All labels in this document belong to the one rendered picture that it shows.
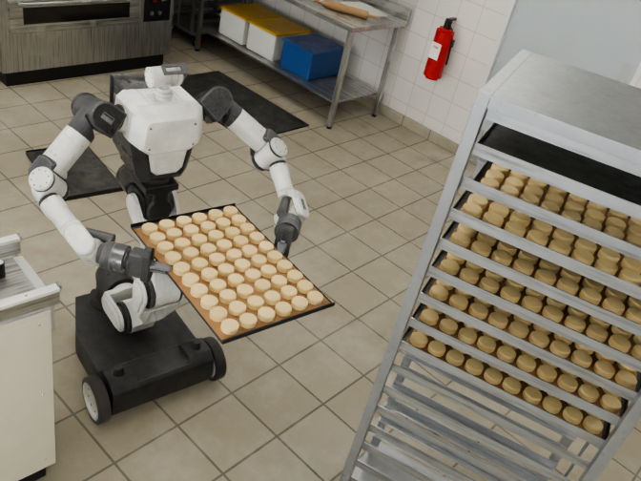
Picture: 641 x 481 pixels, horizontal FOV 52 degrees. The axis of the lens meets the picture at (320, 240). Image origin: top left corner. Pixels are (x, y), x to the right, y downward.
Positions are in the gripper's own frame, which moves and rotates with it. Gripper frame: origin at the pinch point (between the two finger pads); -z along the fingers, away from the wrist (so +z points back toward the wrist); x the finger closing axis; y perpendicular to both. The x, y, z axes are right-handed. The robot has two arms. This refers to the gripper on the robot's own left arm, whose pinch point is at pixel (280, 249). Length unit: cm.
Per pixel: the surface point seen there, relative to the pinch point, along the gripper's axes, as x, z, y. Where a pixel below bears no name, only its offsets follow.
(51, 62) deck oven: -81, 289, -226
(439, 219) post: 49, -41, 40
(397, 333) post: 11, -41, 39
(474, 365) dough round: 6, -41, 63
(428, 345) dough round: 5, -36, 50
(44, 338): -27, -39, -64
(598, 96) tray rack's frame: 82, -22, 70
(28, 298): -9, -42, -67
